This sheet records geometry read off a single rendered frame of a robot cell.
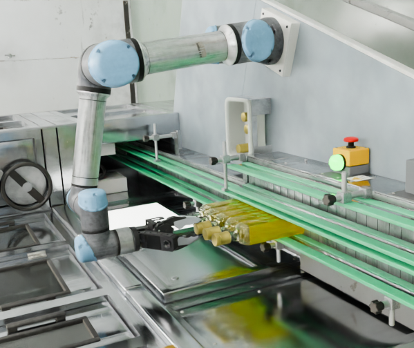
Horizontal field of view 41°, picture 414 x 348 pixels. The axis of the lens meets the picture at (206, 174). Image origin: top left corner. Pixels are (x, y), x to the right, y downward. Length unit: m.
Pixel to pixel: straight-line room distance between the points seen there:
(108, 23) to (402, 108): 4.22
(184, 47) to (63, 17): 3.85
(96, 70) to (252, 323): 0.74
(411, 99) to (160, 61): 0.64
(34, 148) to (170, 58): 1.15
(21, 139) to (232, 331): 1.42
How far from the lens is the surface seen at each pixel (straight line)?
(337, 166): 1.53
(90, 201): 1.48
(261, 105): 1.93
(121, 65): 1.43
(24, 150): 2.51
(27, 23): 5.27
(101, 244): 1.51
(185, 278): 1.61
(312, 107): 1.75
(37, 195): 2.49
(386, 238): 1.34
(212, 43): 1.56
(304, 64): 1.77
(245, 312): 1.48
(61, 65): 5.31
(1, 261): 2.05
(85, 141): 1.59
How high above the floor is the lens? 1.79
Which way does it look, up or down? 25 degrees down
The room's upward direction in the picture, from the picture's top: 99 degrees counter-clockwise
